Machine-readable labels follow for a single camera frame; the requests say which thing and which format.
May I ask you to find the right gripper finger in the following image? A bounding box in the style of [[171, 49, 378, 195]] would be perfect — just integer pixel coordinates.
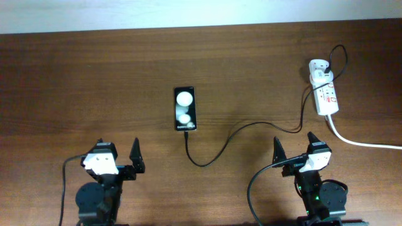
[[307, 132, 328, 148], [272, 136, 287, 167]]

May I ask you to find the black Galaxy smartphone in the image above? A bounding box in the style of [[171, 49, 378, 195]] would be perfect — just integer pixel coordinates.
[[174, 87, 197, 131]]

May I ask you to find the thin black charging cable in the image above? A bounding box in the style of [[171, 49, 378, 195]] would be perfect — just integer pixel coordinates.
[[183, 44, 349, 168]]

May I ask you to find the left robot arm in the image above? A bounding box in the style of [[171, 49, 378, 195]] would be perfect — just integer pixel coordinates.
[[75, 138, 145, 225]]

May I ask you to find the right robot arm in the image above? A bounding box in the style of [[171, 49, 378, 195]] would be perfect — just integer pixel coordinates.
[[273, 132, 348, 225]]

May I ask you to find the white USB charger adapter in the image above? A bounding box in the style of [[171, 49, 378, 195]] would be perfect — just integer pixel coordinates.
[[310, 69, 334, 86]]

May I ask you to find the white power strip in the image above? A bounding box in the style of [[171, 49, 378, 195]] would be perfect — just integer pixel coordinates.
[[308, 59, 339, 116]]

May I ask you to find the thick white power cord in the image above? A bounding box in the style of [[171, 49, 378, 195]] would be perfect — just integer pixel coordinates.
[[325, 114, 402, 150]]

